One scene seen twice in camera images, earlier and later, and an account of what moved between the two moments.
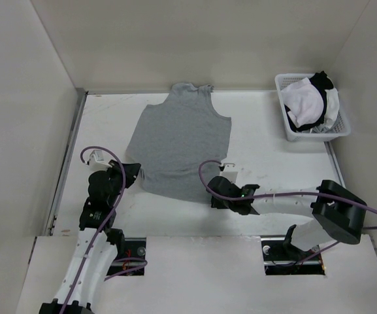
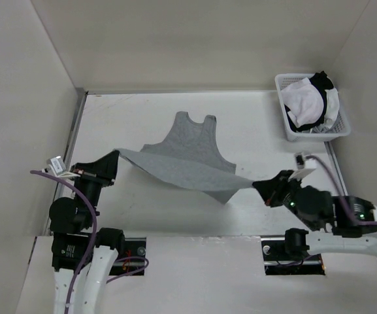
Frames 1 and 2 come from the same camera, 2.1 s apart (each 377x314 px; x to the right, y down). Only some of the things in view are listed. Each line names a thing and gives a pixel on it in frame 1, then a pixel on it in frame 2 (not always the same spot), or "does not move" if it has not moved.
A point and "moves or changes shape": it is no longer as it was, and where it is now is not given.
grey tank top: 170,140 moves or changes shape
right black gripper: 218,203 → 271,188
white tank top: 306,105 does not move
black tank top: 323,82 does not move
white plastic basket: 342,127 does not move
